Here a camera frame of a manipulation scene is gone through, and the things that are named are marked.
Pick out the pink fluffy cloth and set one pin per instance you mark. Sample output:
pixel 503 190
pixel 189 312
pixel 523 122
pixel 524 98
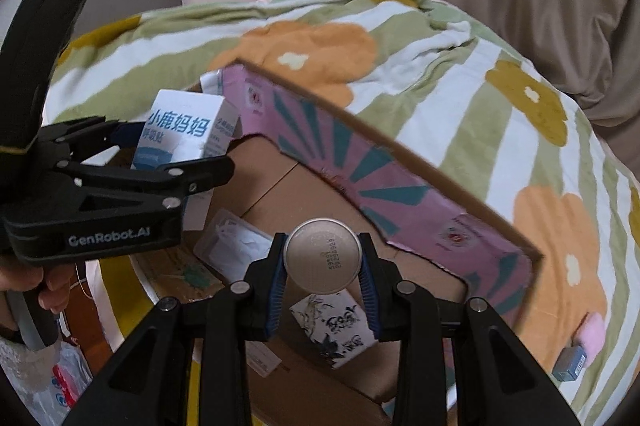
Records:
pixel 590 336

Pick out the white blue text carton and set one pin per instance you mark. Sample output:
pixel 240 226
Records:
pixel 184 125

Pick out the white black patterned box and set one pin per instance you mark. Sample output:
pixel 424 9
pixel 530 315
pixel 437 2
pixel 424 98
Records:
pixel 336 325

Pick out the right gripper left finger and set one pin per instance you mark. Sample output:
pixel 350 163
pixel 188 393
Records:
pixel 146 381

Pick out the small blue grey box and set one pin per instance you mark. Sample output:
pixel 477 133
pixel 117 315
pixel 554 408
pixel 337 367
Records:
pixel 570 363

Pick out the person left hand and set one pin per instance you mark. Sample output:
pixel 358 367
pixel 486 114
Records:
pixel 55 293

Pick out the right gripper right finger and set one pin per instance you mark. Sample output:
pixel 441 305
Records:
pixel 498 381

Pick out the clear plastic box white items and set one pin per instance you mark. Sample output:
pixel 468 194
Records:
pixel 229 245

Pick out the floral striped blanket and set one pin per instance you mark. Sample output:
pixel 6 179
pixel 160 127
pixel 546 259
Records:
pixel 450 142

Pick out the plastic bag on floor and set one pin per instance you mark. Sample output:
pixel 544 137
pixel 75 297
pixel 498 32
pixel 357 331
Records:
pixel 50 381

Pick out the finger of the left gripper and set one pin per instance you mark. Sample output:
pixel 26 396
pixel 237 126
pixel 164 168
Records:
pixel 80 139
pixel 180 180

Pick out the small black jar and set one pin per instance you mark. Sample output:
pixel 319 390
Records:
pixel 322 256

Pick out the open cardboard box pink lining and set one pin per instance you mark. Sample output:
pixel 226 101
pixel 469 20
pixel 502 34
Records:
pixel 302 159

